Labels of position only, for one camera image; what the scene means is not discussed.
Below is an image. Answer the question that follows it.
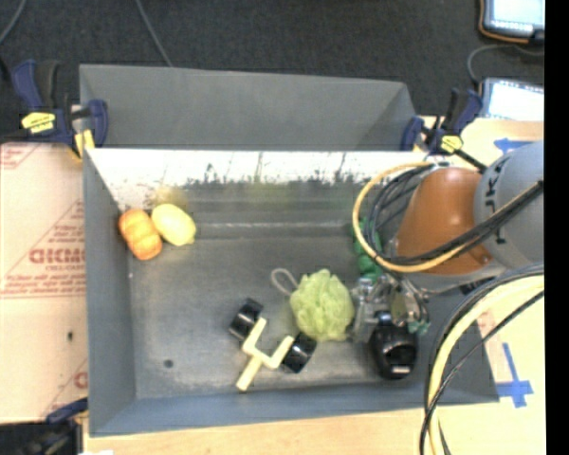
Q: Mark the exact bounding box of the green toy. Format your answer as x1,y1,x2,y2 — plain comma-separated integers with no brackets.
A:
351,219,386,279

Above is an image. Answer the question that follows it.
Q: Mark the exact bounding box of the light green mesh bath sponge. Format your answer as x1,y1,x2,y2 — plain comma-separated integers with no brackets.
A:
269,266,357,343

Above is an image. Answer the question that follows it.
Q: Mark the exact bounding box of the black round plastic object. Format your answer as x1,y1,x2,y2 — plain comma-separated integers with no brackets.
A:
369,314,419,381

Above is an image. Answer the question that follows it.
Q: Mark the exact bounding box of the cream axle with black wheels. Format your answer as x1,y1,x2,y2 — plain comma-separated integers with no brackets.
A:
227,297,319,392

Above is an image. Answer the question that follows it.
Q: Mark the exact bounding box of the grey metal bin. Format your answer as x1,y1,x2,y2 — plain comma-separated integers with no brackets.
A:
78,63,500,438

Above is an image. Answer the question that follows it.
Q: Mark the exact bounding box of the yellow toy lemon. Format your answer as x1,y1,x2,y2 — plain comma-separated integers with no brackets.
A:
150,202,198,247

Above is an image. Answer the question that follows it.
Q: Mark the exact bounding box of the orange toy pumpkin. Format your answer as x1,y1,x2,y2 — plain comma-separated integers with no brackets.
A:
118,208,164,262

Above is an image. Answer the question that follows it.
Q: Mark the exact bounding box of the brown cardboard board red print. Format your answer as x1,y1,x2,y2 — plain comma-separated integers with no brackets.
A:
0,140,90,426

